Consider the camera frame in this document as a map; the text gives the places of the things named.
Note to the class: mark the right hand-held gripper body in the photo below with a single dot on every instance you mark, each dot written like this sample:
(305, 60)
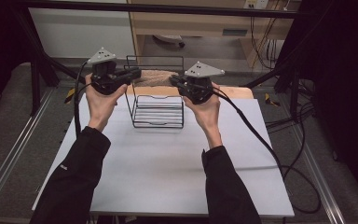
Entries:
(199, 88)

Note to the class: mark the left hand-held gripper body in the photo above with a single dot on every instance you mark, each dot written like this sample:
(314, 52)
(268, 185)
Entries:
(104, 77)

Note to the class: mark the person's right hand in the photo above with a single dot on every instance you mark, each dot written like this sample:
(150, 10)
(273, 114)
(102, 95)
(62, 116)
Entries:
(208, 115)

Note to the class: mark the person's left hand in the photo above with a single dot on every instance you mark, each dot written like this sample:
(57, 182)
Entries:
(101, 107)

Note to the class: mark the yellow black floor tape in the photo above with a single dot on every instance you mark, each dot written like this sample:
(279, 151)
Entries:
(69, 95)
(271, 100)

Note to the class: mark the office chair base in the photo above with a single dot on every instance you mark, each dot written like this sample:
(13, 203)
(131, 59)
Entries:
(169, 39)

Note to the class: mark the white cabinet panel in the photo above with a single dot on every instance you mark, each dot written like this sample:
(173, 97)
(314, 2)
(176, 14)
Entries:
(80, 34)

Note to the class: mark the light wooden desk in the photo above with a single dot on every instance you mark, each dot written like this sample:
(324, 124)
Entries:
(199, 25)

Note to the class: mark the black metal frame strut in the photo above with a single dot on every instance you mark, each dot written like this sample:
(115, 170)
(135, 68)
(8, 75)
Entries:
(40, 62)
(287, 77)

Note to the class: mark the black metal frame bar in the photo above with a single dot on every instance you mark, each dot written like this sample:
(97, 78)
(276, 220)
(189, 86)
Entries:
(167, 8)

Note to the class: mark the white wall power outlet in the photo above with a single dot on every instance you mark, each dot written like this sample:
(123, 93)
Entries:
(256, 3)

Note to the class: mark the aluminium floor rail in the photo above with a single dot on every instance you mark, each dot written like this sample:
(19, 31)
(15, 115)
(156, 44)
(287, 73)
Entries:
(15, 149)
(317, 174)

